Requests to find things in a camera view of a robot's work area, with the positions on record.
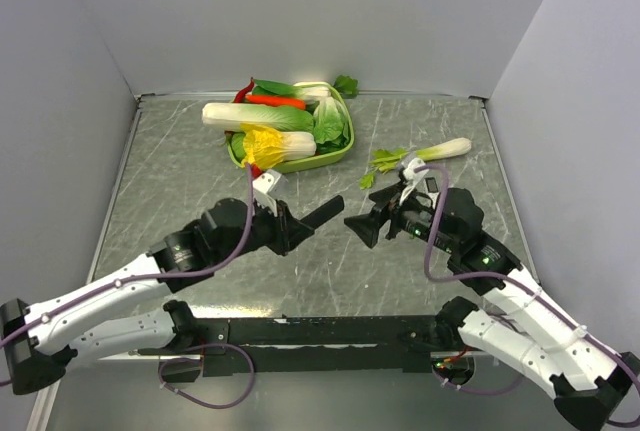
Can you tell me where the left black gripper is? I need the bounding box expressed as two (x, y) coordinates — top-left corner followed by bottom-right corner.
(214, 194), (314, 265)

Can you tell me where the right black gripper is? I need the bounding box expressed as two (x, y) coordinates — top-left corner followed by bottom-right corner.
(343, 180), (457, 253)

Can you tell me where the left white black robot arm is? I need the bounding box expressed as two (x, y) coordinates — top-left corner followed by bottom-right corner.
(1, 196), (344, 395)

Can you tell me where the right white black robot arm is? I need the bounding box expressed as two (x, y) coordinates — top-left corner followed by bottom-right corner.
(344, 185), (639, 430)

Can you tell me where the green plastic tray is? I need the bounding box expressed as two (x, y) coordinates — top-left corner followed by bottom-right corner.
(225, 75), (359, 173)

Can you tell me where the celery stalk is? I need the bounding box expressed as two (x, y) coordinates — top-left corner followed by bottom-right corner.
(359, 138), (472, 190)

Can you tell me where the green lettuce leaf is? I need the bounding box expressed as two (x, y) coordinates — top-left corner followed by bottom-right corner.
(312, 97), (350, 146)

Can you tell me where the yellow leaf cabbage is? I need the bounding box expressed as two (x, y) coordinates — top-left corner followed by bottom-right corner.
(241, 124), (316, 170)

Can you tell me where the bok choy in tray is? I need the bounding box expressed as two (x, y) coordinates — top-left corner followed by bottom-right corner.
(251, 79), (332, 104)

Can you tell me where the orange red chili pepper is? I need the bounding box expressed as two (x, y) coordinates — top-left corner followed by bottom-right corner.
(245, 94), (306, 110)

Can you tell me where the dark red chili pepper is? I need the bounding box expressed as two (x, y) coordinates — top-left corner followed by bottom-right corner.
(233, 78), (255, 103)

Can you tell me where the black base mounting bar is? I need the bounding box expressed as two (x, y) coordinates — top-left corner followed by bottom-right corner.
(137, 314), (494, 378)

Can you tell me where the long white green cabbage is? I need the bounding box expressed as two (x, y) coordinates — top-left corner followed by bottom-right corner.
(201, 103), (314, 132)

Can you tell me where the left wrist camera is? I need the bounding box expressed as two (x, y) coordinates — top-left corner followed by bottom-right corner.
(252, 169), (288, 200)

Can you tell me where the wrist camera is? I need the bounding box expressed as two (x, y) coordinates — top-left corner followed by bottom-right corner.
(396, 153), (438, 205)
(252, 169), (288, 200)

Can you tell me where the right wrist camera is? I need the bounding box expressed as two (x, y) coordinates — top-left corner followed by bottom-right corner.
(396, 153), (438, 205)

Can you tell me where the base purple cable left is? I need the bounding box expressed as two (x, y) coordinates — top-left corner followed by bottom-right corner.
(157, 342), (256, 409)

